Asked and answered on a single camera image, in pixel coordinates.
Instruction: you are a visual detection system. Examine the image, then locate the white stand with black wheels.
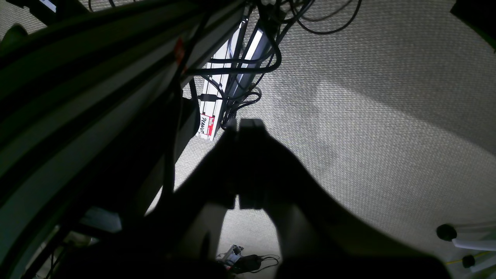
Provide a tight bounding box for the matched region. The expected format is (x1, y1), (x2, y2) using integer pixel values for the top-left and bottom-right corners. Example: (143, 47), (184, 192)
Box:
(436, 224), (496, 274)

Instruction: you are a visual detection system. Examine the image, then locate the black cable bundle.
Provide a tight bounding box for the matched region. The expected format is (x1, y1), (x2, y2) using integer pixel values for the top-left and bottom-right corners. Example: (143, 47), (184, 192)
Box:
(186, 0), (363, 130)

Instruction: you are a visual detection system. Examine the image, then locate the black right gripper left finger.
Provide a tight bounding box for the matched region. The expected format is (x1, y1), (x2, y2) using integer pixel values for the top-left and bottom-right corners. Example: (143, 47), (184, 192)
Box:
(147, 126), (237, 279)

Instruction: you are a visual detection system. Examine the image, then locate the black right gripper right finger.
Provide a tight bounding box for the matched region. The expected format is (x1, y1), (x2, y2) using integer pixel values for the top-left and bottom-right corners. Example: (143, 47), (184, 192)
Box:
(238, 119), (450, 279)

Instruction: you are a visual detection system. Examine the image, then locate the black power adapter on floor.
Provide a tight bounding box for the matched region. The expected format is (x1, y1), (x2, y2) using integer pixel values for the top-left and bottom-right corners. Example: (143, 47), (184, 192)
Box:
(216, 245), (281, 275)

